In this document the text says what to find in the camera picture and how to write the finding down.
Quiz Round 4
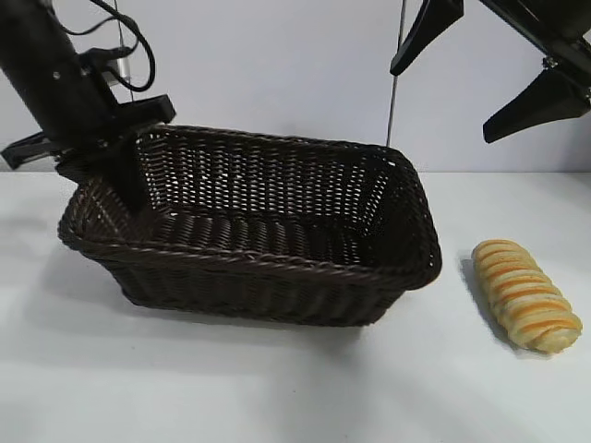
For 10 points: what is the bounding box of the long striped bread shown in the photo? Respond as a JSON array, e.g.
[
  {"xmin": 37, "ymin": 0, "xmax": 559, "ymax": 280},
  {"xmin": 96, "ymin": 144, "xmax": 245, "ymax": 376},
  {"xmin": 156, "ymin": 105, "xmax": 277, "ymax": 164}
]
[{"xmin": 471, "ymin": 238, "xmax": 584, "ymax": 356}]

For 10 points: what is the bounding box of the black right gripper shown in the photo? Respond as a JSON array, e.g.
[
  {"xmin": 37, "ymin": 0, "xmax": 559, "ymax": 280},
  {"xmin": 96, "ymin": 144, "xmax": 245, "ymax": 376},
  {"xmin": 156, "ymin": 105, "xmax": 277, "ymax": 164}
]
[{"xmin": 390, "ymin": 0, "xmax": 591, "ymax": 145}]

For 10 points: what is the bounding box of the thin grey vertical rod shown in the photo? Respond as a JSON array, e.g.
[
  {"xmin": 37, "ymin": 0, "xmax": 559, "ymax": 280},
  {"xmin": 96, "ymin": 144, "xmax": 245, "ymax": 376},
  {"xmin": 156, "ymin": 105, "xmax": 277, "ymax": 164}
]
[
  {"xmin": 385, "ymin": 0, "xmax": 407, "ymax": 140},
  {"xmin": 117, "ymin": 0, "xmax": 138, "ymax": 103}
]

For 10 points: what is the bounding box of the black left camera cable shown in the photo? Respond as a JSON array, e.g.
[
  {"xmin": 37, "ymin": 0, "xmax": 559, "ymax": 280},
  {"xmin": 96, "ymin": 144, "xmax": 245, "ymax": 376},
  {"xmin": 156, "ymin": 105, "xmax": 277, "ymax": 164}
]
[{"xmin": 59, "ymin": 0, "xmax": 156, "ymax": 93}]

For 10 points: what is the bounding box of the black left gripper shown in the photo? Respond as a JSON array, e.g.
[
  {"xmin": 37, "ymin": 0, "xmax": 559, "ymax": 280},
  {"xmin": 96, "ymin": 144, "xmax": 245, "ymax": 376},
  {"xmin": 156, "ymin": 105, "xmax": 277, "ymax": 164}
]
[{"xmin": 0, "ymin": 0, "xmax": 179, "ymax": 216}]

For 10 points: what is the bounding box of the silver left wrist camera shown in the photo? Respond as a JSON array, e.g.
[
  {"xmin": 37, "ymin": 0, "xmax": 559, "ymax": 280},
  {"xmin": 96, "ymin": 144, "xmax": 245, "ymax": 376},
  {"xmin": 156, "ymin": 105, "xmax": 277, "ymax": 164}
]
[{"xmin": 78, "ymin": 45, "xmax": 135, "ymax": 91}]

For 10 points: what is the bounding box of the dark brown woven basket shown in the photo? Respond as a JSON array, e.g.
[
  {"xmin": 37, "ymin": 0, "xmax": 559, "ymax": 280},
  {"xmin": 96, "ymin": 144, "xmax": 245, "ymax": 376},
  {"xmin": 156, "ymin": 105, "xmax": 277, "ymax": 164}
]
[{"xmin": 57, "ymin": 123, "xmax": 444, "ymax": 329}]

